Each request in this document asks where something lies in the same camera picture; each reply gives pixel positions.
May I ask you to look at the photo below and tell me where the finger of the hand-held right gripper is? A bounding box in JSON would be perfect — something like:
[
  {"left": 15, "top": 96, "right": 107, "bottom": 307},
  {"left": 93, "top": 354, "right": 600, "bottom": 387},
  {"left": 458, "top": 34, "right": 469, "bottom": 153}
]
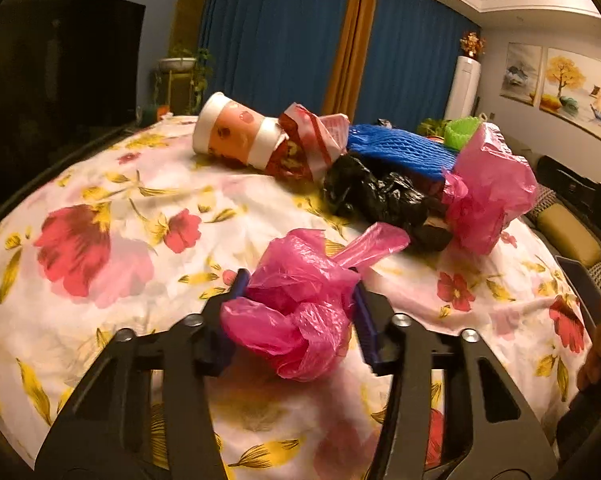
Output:
[{"left": 554, "top": 254, "right": 601, "bottom": 342}]

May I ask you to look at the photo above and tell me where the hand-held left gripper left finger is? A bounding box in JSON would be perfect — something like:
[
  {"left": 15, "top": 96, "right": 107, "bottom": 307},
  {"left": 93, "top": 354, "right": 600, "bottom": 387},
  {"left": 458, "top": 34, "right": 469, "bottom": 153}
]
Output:
[{"left": 34, "top": 269, "right": 254, "bottom": 480}]

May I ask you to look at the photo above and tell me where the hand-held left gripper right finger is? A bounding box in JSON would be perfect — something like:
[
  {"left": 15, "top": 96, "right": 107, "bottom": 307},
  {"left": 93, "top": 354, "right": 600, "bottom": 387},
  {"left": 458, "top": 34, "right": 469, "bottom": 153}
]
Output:
[{"left": 351, "top": 280, "right": 558, "bottom": 480}]

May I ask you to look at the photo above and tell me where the pink plastic bag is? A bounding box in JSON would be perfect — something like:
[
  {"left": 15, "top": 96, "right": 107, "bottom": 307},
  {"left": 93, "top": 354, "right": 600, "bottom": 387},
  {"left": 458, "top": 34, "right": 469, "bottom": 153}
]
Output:
[
  {"left": 441, "top": 122, "right": 538, "bottom": 256},
  {"left": 220, "top": 221, "right": 411, "bottom": 382}
]

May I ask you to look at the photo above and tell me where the paper cup with red spots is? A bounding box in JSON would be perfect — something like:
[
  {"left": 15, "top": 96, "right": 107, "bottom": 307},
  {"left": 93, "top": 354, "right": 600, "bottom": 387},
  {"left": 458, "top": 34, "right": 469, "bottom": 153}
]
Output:
[{"left": 192, "top": 92, "right": 281, "bottom": 167}]

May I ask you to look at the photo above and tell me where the red and white plastic bag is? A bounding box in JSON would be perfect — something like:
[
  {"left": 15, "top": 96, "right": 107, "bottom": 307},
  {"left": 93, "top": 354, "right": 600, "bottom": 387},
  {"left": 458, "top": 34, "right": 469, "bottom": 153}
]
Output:
[{"left": 265, "top": 102, "right": 351, "bottom": 183}]

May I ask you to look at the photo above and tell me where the yellow sofa cushion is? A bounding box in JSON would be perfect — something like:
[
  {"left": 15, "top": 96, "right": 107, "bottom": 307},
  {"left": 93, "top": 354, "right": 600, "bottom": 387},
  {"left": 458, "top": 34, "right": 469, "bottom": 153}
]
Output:
[{"left": 534, "top": 206, "right": 601, "bottom": 268}]

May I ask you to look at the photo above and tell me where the floral bed sheet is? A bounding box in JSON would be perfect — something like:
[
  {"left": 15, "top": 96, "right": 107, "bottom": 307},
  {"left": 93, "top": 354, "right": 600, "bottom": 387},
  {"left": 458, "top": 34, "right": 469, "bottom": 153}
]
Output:
[{"left": 0, "top": 112, "right": 598, "bottom": 480}]

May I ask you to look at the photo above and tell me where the grey sofa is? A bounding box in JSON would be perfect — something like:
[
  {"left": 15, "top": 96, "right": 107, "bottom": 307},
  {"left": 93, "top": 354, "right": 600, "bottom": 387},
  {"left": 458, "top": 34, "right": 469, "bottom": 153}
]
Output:
[{"left": 500, "top": 132, "right": 601, "bottom": 293}]

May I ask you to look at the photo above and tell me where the black plastic bag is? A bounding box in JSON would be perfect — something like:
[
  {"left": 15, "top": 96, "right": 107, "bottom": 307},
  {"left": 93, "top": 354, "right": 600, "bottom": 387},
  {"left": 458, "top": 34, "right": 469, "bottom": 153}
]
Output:
[{"left": 323, "top": 152, "right": 453, "bottom": 253}]

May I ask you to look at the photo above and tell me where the blue foam fruit net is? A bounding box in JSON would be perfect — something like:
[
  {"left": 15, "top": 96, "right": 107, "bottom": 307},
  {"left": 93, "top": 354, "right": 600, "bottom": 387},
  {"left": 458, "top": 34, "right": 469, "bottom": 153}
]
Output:
[{"left": 346, "top": 123, "right": 458, "bottom": 183}]

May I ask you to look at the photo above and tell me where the green plastic basket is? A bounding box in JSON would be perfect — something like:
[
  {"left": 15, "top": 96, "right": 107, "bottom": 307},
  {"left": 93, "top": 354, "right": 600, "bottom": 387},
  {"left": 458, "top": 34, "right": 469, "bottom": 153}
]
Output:
[{"left": 443, "top": 116, "right": 482, "bottom": 151}]

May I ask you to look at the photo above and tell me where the metal plant stand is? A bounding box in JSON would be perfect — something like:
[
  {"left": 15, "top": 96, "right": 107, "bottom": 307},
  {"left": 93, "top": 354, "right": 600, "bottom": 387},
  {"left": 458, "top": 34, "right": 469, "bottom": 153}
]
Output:
[{"left": 166, "top": 70, "right": 202, "bottom": 116}]

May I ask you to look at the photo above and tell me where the potted plant in dark pot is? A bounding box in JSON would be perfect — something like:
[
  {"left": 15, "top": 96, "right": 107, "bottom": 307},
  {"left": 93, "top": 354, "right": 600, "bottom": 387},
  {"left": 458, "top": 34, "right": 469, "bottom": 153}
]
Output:
[{"left": 417, "top": 119, "right": 449, "bottom": 139}]

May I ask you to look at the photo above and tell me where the potted plant in white bowl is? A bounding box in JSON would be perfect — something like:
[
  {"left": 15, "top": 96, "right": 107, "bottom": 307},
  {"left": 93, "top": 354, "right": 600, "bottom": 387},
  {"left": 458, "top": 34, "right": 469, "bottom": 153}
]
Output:
[{"left": 153, "top": 45, "right": 214, "bottom": 116}]

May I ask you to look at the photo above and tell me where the white standing air conditioner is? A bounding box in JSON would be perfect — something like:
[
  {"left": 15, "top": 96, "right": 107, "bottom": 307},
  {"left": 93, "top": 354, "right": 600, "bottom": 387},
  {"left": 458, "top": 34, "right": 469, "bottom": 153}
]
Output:
[{"left": 444, "top": 56, "right": 482, "bottom": 121}]

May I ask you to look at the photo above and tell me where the blue curtain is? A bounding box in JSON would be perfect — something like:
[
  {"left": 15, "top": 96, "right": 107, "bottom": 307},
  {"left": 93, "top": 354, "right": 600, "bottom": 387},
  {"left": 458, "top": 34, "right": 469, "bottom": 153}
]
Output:
[
  {"left": 198, "top": 0, "right": 351, "bottom": 117},
  {"left": 353, "top": 0, "right": 481, "bottom": 133}
]

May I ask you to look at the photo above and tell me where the orange curtain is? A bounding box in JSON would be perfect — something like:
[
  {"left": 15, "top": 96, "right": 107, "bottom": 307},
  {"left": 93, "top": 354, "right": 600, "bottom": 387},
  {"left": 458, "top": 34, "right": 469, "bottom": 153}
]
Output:
[{"left": 323, "top": 0, "right": 381, "bottom": 116}]

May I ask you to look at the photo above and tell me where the artificial flower decoration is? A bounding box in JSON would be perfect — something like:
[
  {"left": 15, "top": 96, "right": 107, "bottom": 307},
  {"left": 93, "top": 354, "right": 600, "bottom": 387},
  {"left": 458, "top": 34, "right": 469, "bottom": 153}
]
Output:
[{"left": 459, "top": 31, "right": 487, "bottom": 59}]

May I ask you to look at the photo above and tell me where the black television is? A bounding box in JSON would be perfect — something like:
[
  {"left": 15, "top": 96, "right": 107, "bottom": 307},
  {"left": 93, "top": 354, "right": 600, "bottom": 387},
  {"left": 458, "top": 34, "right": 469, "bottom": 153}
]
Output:
[{"left": 0, "top": 0, "right": 146, "bottom": 211}]

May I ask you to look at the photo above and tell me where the tree and sailboat wall painting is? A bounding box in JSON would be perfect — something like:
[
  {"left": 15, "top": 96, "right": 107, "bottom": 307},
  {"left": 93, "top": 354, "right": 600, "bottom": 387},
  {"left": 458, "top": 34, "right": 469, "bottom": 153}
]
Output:
[{"left": 537, "top": 47, "right": 601, "bottom": 133}]

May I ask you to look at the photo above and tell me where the mountain wall painting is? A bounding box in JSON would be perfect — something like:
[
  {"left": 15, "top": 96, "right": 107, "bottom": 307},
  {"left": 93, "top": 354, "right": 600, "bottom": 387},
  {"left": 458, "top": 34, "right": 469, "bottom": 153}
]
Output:
[{"left": 500, "top": 41, "right": 544, "bottom": 107}]

